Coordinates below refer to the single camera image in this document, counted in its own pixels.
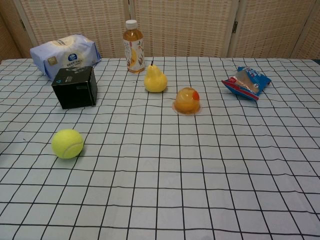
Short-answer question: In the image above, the grid pattern tablecloth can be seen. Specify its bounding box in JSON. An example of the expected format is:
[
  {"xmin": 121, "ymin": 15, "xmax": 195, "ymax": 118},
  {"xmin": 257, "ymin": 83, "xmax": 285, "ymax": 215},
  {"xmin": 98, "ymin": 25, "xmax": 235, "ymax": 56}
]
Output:
[{"xmin": 0, "ymin": 56, "xmax": 320, "ymax": 240}]

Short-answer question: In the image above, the black cardboard box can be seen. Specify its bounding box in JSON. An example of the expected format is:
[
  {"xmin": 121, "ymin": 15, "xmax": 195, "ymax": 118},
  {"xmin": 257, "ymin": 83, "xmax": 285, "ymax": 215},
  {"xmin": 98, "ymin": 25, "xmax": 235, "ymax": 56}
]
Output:
[{"xmin": 51, "ymin": 65, "xmax": 98, "ymax": 110}]

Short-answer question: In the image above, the blue wet wipes pack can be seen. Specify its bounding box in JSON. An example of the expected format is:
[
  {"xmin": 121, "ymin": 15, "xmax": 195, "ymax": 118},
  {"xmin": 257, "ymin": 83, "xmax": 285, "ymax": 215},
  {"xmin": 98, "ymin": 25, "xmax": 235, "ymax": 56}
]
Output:
[{"xmin": 29, "ymin": 35, "xmax": 102, "ymax": 81}]

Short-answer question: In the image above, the blue red snack packet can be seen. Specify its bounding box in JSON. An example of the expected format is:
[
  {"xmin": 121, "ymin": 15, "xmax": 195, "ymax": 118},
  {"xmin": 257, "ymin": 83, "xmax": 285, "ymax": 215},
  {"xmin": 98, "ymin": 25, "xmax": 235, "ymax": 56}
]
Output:
[{"xmin": 221, "ymin": 66, "xmax": 272, "ymax": 102}]

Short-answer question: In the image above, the orange fruit jelly cup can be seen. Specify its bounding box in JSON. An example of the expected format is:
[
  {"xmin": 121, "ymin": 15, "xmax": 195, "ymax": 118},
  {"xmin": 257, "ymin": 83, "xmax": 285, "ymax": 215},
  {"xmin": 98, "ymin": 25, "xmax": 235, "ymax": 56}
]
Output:
[{"xmin": 171, "ymin": 87, "xmax": 203, "ymax": 116}]

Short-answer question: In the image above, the yellow pear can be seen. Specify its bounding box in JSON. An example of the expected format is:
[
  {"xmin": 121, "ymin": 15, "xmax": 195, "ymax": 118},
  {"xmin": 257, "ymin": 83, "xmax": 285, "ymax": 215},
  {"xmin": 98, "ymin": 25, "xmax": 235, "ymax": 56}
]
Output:
[{"xmin": 143, "ymin": 60, "xmax": 168, "ymax": 94}]

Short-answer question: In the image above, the amber tea drink bottle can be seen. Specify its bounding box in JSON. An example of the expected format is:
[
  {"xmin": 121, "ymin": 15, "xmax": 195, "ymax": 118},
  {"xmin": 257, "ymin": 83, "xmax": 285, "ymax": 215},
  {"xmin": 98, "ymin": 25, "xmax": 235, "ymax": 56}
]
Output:
[{"xmin": 122, "ymin": 19, "xmax": 146, "ymax": 75}]

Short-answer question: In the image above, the woven folding screen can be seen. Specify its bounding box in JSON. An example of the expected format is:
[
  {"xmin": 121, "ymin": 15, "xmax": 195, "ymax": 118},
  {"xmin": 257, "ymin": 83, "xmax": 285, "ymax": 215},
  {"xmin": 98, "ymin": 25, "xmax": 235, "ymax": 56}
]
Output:
[{"xmin": 0, "ymin": 0, "xmax": 320, "ymax": 61}]

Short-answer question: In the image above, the yellow tennis ball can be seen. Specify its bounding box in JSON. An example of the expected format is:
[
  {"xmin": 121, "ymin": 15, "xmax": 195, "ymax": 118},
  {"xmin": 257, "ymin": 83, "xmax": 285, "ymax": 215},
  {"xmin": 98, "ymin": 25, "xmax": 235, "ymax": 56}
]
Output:
[{"xmin": 51, "ymin": 128, "xmax": 85, "ymax": 159}]

